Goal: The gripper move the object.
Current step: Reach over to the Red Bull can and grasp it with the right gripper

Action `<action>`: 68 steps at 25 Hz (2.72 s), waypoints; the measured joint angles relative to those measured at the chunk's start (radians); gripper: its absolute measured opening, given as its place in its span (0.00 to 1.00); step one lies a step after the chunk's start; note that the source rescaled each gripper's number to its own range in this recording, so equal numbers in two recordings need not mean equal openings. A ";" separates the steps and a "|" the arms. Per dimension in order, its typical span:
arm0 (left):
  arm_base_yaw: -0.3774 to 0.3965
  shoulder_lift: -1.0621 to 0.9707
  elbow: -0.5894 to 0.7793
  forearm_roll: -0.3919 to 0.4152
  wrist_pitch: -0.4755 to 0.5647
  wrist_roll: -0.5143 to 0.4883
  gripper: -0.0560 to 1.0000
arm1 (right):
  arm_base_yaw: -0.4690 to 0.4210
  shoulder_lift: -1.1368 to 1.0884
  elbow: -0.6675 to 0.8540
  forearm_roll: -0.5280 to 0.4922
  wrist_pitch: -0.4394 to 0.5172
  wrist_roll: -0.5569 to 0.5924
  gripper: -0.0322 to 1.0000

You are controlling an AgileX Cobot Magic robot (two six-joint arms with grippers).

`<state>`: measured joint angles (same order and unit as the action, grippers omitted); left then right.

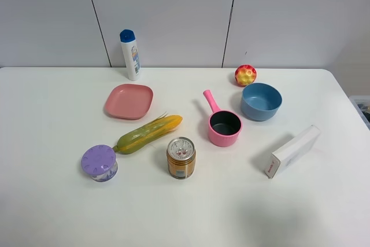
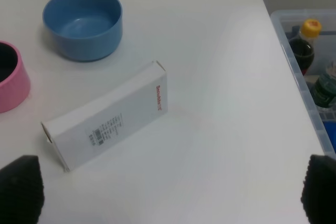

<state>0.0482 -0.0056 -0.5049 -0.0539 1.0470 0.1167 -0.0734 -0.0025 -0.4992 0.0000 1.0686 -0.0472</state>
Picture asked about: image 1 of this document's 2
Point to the blue bowl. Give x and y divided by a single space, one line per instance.
260 101

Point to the red yellow bumpy ball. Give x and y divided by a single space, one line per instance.
245 75

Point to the purple-lidded air freshener jar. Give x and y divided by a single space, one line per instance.
99 162

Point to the pink toy saucepan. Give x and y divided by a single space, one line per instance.
224 126

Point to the toy corn cob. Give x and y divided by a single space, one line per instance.
144 135

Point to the white cardboard box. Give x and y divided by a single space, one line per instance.
291 151

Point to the white blue-capped shampoo bottle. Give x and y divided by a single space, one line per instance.
130 53

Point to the pink square plate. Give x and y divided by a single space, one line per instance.
129 101

